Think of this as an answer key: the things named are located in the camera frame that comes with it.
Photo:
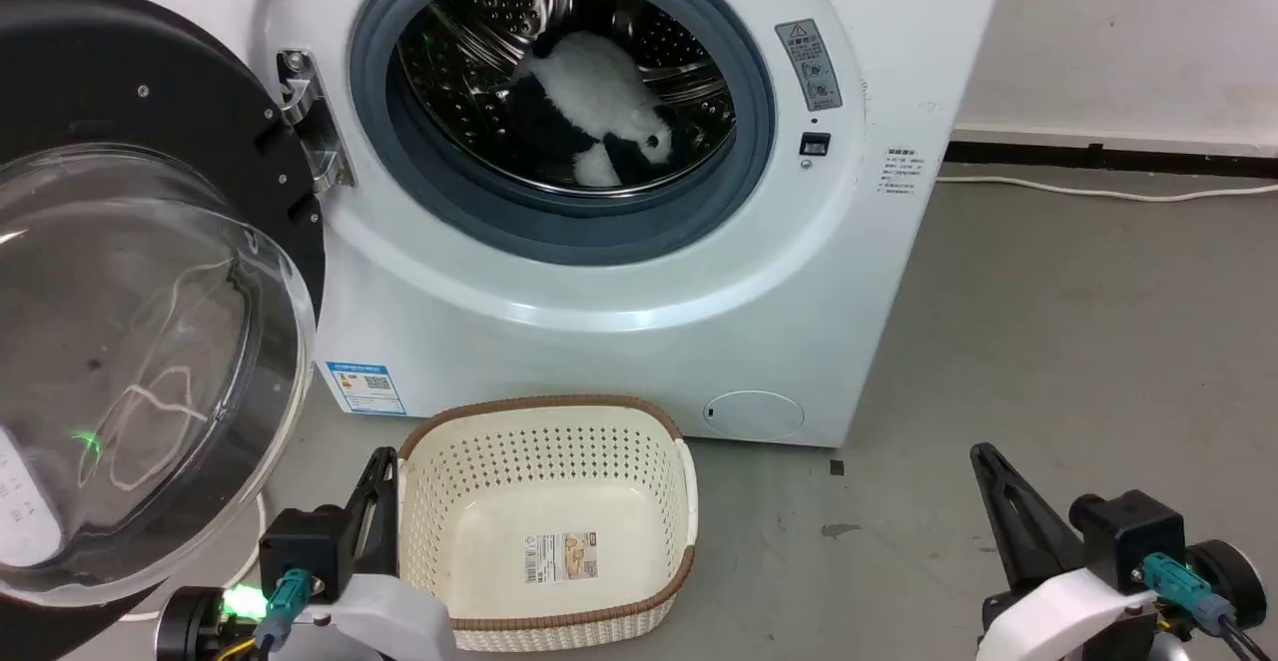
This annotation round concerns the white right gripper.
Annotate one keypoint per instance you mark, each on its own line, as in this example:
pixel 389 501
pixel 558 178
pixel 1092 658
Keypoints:
pixel 1058 616

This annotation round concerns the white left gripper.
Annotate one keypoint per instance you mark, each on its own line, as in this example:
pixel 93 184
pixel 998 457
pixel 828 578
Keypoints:
pixel 389 621

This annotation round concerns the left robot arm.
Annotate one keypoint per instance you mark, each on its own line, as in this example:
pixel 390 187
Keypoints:
pixel 190 626

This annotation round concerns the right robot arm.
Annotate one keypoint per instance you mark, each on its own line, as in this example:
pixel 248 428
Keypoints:
pixel 1233 576

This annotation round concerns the white front-load washing machine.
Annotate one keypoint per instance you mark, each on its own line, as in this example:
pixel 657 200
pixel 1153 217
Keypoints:
pixel 599 361

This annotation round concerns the chrome door hinge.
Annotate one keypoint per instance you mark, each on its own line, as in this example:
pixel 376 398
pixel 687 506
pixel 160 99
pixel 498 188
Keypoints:
pixel 318 132

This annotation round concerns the black door latch socket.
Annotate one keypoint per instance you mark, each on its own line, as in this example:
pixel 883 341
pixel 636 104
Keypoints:
pixel 815 145

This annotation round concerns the black round glass washer door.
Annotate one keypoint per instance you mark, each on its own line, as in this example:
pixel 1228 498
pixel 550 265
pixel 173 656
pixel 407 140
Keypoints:
pixel 100 72

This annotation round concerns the blue energy label sticker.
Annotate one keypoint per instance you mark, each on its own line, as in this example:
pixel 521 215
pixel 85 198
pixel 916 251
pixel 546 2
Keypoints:
pixel 364 388

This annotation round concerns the cream laundry basket brown rim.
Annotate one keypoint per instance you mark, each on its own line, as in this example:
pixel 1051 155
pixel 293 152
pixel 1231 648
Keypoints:
pixel 499 461

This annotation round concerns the paper product label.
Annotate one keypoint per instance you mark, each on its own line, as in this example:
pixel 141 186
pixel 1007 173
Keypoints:
pixel 560 557

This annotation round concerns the round white filter cover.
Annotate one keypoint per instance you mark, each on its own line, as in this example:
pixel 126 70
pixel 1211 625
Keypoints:
pixel 754 414

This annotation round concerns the black baseboard strip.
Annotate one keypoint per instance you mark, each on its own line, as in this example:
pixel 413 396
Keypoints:
pixel 1098 157

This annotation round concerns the small text sticker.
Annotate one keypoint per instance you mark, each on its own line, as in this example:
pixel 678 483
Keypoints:
pixel 902 172

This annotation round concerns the steel perforated washer drum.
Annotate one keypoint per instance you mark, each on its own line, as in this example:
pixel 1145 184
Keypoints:
pixel 469 52

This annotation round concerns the black and white panda plush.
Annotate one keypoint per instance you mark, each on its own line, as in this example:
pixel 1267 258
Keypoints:
pixel 599 92

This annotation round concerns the grey warning label sticker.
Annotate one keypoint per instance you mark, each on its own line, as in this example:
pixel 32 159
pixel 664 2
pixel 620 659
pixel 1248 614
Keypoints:
pixel 809 62

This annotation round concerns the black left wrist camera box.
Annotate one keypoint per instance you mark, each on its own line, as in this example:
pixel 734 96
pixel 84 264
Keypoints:
pixel 305 546

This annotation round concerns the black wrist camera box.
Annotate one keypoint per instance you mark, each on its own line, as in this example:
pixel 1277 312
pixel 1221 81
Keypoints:
pixel 305 546
pixel 1133 536

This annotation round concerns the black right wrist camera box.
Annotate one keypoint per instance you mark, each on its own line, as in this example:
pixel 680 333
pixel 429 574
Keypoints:
pixel 1133 536

